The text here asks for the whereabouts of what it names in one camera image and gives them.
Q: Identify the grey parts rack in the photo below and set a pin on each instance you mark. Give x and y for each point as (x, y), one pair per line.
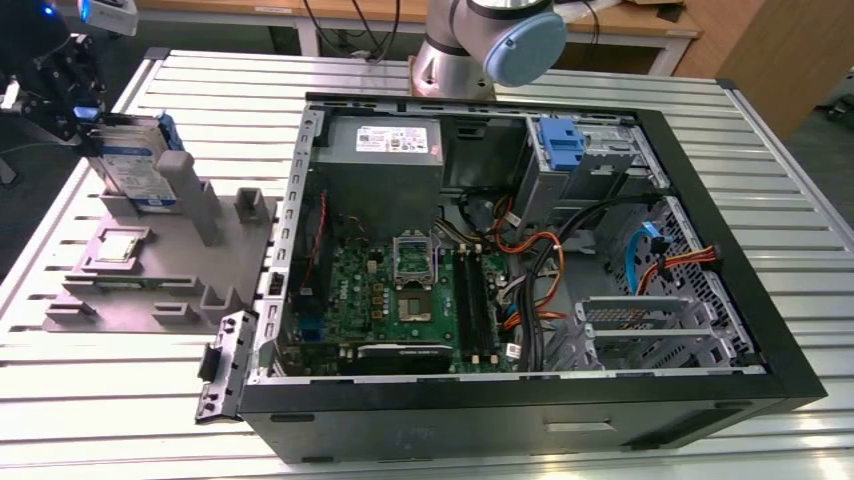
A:
(187, 270)

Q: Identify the grey optical drive bay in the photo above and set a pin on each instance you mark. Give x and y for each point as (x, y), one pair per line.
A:
(553, 190)

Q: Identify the green RAM stick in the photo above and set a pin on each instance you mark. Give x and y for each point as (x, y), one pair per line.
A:
(126, 285)

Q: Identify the CPU socket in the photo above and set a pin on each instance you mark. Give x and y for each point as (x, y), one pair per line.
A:
(419, 307)

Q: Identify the blue plastic drive carrier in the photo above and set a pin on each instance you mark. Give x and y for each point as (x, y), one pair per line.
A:
(560, 145)

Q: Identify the thin metal locking lever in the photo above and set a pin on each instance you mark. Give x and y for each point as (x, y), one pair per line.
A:
(435, 260)

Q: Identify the wooden cabinet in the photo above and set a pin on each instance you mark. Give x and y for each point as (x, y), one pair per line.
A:
(787, 60)

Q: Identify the grey power supply unit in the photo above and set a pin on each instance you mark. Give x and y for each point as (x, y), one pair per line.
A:
(380, 195)

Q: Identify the silver disk bay cage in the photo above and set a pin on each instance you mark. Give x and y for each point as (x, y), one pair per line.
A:
(634, 301)

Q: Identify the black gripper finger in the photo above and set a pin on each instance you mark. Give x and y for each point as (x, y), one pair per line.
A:
(73, 80)

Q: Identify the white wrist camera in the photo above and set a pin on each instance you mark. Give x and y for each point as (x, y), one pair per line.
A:
(109, 17)

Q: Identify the grey expansion slot retainer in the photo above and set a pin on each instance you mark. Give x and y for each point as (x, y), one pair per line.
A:
(229, 360)

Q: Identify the silver CPU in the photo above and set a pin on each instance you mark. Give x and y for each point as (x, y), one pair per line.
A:
(116, 248)

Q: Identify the black case fan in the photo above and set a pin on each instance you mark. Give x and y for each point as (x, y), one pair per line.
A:
(303, 225)

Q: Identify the black PC case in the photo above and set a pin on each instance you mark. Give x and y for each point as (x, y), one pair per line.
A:
(467, 425)

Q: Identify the hard disk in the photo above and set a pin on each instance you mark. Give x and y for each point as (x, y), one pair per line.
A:
(133, 170)

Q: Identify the black graphics card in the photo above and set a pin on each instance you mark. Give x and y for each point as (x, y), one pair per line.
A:
(400, 355)

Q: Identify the black RAM slot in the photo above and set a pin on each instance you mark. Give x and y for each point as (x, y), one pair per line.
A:
(461, 300)
(481, 305)

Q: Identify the green motherboard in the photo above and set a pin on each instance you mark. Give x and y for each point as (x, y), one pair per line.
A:
(360, 300)

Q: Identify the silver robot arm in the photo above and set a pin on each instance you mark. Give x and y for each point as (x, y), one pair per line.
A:
(453, 70)

